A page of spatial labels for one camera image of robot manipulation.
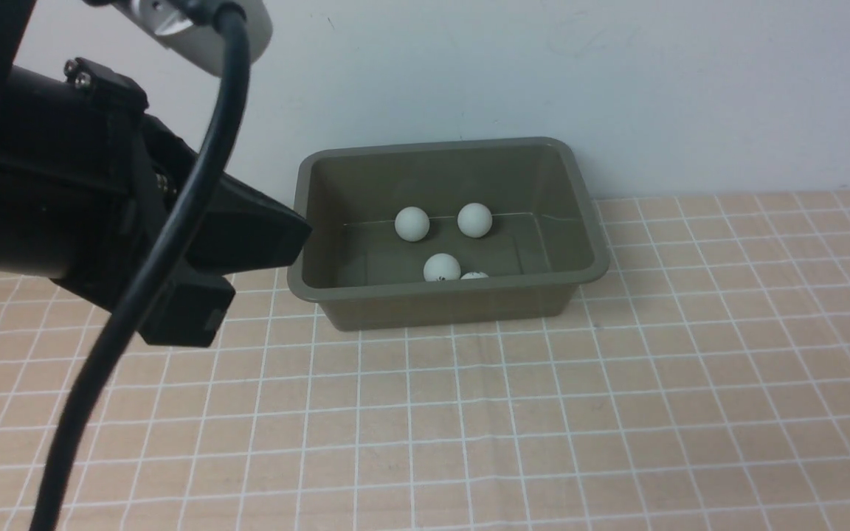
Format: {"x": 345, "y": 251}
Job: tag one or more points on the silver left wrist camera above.
{"x": 200, "y": 45}

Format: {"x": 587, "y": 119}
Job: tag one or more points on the olive green plastic bin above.
{"x": 546, "y": 239}

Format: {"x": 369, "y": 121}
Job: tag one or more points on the orange checkered tablecloth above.
{"x": 702, "y": 384}

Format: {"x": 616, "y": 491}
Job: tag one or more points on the white ping-pong ball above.
{"x": 412, "y": 224}
{"x": 473, "y": 275}
{"x": 475, "y": 220}
{"x": 442, "y": 267}

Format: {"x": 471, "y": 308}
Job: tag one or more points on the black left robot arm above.
{"x": 88, "y": 179}

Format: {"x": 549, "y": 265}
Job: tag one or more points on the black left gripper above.
{"x": 88, "y": 179}

